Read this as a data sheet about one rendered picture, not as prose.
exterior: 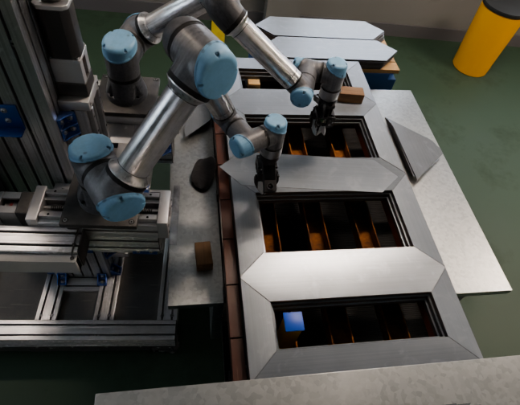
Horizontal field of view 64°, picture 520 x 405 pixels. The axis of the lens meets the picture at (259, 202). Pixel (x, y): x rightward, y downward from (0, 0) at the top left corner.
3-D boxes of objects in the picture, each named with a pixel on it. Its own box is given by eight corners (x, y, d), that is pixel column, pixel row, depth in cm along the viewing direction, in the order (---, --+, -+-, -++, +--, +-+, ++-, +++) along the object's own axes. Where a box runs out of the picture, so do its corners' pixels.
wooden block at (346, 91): (359, 96, 204) (362, 87, 200) (362, 104, 200) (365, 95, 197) (335, 93, 203) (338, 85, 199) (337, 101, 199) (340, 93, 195)
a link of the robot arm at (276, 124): (258, 116, 132) (279, 108, 136) (254, 141, 141) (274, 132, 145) (272, 131, 129) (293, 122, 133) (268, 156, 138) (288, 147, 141)
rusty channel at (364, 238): (322, 84, 238) (325, 77, 234) (423, 398, 140) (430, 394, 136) (309, 83, 236) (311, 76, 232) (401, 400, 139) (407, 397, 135)
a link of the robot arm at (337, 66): (326, 52, 149) (350, 57, 149) (320, 78, 158) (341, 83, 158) (324, 65, 144) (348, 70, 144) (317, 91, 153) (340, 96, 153)
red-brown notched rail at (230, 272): (217, 70, 219) (217, 59, 215) (247, 403, 124) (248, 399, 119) (209, 69, 219) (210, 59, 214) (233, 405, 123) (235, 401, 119)
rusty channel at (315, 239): (287, 83, 234) (288, 75, 230) (364, 404, 136) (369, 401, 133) (272, 83, 233) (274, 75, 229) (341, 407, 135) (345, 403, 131)
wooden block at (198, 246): (194, 248, 163) (194, 242, 159) (210, 247, 165) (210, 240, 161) (197, 272, 158) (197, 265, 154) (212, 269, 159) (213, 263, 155)
